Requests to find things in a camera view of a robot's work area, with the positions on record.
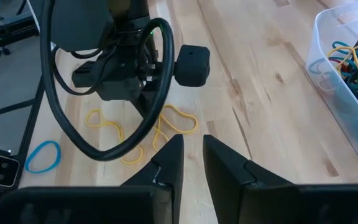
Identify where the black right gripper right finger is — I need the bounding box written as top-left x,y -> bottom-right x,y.
203,134 -> 358,224

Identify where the black computer tower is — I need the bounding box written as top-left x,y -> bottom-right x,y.
0,0 -> 40,54

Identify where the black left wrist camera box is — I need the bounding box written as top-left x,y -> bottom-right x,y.
173,44 -> 211,88

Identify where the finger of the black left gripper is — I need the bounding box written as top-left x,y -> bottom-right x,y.
132,90 -> 157,121

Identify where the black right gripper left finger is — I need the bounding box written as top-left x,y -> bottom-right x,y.
0,133 -> 185,224

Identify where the clear plastic bin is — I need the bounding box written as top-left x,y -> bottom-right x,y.
305,0 -> 358,169

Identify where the long yellow rubber band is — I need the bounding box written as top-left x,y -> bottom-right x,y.
85,108 -> 145,166

